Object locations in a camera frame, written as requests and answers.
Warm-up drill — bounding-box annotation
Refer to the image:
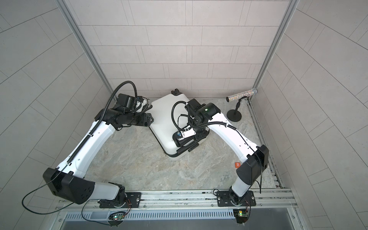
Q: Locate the white hard-shell suitcase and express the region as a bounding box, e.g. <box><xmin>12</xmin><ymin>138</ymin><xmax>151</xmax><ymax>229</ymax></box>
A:
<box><xmin>149</xmin><ymin>89</ymin><xmax>205</xmax><ymax>160</ymax></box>

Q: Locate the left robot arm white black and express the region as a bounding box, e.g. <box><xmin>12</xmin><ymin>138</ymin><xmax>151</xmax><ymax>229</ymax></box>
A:
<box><xmin>43</xmin><ymin>109</ymin><xmax>154</xmax><ymax>207</ymax></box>

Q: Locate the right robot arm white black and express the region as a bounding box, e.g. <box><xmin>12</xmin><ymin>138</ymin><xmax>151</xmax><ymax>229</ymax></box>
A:
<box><xmin>171</xmin><ymin>99</ymin><xmax>269</xmax><ymax>206</ymax></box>

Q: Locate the glitter tube on black stand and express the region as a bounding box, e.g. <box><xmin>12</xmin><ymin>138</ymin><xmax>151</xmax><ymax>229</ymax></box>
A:
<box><xmin>226</xmin><ymin>88</ymin><xmax>257</xmax><ymax>122</ymax></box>

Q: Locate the right controller circuit board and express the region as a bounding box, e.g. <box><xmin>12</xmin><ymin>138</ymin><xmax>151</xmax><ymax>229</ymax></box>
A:
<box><xmin>233</xmin><ymin>209</ymin><xmax>250</xmax><ymax>224</ymax></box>

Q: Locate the controller circuit board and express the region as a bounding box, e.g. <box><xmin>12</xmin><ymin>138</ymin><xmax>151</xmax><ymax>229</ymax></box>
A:
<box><xmin>108</xmin><ymin>211</ymin><xmax>126</xmax><ymax>221</ymax></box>
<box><xmin>233</xmin><ymin>209</ymin><xmax>250</xmax><ymax>224</ymax></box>

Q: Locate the left controller circuit board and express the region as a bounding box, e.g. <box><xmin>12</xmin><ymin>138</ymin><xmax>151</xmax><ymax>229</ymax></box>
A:
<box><xmin>108</xmin><ymin>211</ymin><xmax>126</xmax><ymax>221</ymax></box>

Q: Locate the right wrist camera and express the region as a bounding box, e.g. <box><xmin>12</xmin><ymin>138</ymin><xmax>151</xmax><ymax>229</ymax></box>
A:
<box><xmin>174</xmin><ymin>129</ymin><xmax>196</xmax><ymax>140</ymax></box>

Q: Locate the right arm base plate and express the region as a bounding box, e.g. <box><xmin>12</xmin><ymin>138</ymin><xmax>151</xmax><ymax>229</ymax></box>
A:
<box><xmin>213</xmin><ymin>190</ymin><xmax>256</xmax><ymax>207</ymax></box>

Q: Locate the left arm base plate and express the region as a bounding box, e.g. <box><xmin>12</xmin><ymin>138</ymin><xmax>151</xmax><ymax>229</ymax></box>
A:
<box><xmin>98</xmin><ymin>192</ymin><xmax>142</xmax><ymax>209</ymax></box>

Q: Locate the white slotted cable duct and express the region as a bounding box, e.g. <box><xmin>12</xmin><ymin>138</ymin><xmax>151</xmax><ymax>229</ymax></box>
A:
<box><xmin>64</xmin><ymin>209</ymin><xmax>235</xmax><ymax>222</ymax></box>

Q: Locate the aluminium mounting rail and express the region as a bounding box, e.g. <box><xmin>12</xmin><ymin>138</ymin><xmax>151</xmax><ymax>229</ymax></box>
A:
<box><xmin>50</xmin><ymin>188</ymin><xmax>297</xmax><ymax>211</ymax></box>

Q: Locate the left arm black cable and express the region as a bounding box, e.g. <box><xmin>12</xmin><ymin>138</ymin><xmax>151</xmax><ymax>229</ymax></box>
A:
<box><xmin>21</xmin><ymin>172</ymin><xmax>75</xmax><ymax>215</ymax></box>

